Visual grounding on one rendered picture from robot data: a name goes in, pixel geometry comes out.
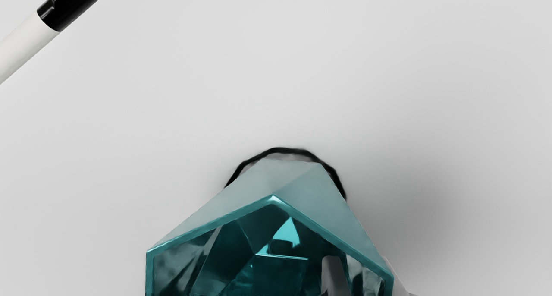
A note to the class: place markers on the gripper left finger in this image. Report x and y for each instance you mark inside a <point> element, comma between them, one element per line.
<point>335,278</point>

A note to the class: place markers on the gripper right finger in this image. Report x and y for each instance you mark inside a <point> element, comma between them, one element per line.
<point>401,287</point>

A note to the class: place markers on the teal faceted mug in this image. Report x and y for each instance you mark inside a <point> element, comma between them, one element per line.
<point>297,188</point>

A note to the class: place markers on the white marker with black cap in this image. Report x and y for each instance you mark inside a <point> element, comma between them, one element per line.
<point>26,39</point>

